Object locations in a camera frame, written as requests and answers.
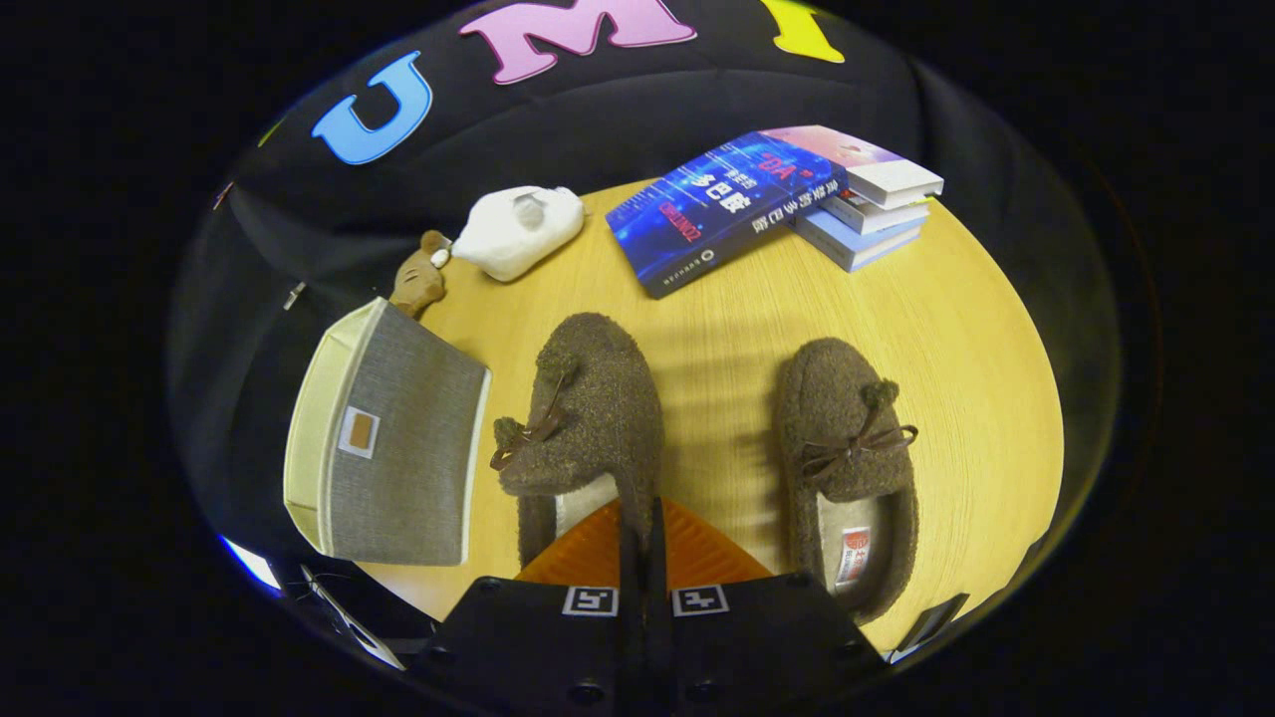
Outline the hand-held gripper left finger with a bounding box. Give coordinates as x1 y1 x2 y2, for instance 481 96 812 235
408 498 638 716

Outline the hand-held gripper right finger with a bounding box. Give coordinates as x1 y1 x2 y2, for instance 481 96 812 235
649 498 886 717

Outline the grey fabric storage box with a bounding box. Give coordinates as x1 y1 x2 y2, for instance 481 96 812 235
283 297 492 567

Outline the brown fuzzy shoe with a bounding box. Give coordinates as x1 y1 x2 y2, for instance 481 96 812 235
777 338 919 626
490 313 665 571

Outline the dark flat object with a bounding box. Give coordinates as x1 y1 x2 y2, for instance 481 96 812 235
887 593 970 665

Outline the brown striped plush toy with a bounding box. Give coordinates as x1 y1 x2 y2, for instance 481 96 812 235
388 230 454 320

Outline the white plush toy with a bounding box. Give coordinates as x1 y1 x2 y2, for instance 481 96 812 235
450 185 586 283

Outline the light blue book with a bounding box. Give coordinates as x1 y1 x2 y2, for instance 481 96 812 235
792 207 922 273

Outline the dark blue book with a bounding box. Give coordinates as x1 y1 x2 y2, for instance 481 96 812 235
606 131 850 300

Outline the white book with dark spine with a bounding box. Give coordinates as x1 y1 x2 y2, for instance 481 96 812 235
819 189 932 236

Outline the pink cover book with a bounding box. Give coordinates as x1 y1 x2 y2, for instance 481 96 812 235
762 124 944 210

